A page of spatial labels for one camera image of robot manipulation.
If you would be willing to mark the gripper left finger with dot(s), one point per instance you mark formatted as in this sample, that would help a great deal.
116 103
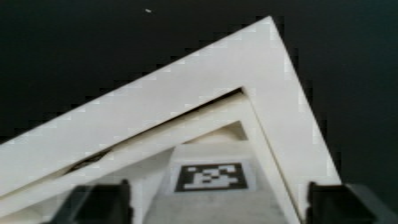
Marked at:
97 205

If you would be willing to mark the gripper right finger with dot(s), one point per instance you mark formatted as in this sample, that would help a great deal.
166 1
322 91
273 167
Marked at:
346 204

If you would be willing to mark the white table leg with tag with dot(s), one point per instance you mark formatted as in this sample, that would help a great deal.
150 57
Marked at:
216 191

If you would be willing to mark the white square tabletop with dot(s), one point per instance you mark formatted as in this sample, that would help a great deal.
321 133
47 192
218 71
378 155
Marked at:
107 142

